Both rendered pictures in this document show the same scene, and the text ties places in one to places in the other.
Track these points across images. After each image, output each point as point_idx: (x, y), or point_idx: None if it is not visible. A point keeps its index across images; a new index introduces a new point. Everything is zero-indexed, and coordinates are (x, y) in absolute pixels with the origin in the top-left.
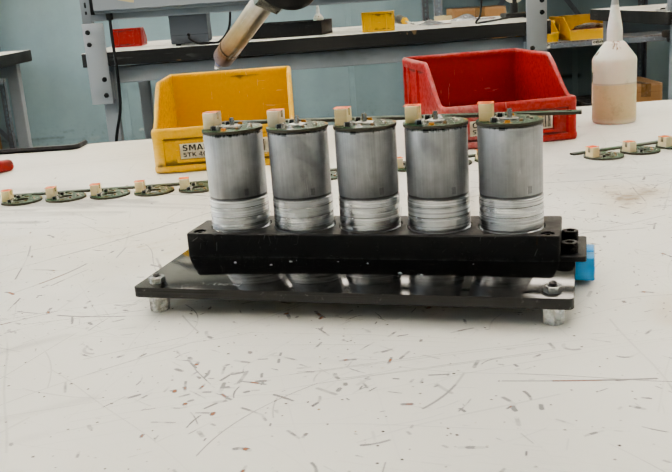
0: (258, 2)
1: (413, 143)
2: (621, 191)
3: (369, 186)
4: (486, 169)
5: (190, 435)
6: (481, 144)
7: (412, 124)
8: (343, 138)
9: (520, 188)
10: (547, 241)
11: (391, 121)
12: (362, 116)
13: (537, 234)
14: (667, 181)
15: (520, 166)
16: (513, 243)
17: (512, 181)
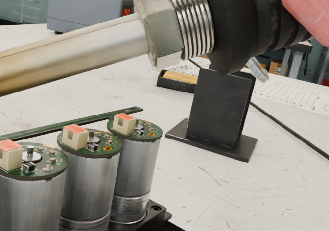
0: (169, 55)
1: (94, 170)
2: (12, 128)
3: (54, 229)
4: (133, 174)
5: None
6: (130, 154)
7: (88, 150)
8: (34, 187)
9: (151, 182)
10: (162, 215)
11: (48, 148)
12: (31, 150)
13: (154, 212)
14: (21, 114)
15: (154, 166)
16: (146, 226)
17: (150, 179)
